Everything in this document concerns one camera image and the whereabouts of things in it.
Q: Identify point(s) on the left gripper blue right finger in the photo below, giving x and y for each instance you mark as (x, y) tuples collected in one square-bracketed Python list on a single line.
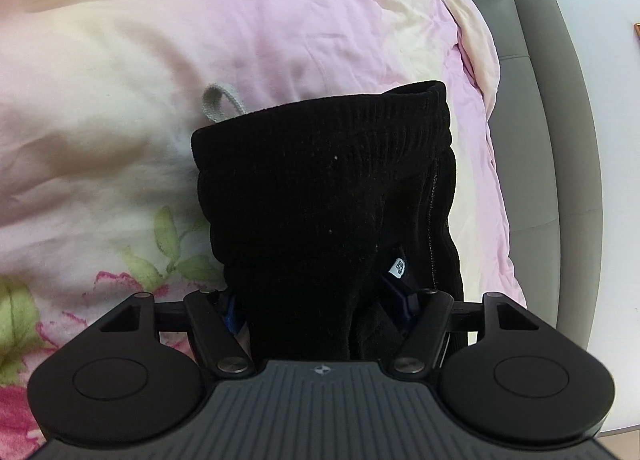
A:
[(401, 301)]

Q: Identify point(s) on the black corduroy pants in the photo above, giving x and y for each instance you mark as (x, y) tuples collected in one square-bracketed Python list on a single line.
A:
[(313, 206)]

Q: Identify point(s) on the pink floral duvet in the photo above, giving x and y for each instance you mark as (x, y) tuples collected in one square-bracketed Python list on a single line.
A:
[(99, 99)]

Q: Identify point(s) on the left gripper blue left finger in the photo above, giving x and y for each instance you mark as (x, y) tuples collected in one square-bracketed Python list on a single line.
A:
[(233, 314)]

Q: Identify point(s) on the grey upholstered headboard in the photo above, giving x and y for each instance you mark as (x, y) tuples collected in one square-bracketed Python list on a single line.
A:
[(548, 163)]

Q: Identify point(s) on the grey fabric loop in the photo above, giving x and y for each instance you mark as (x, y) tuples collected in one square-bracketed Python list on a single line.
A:
[(221, 102)]

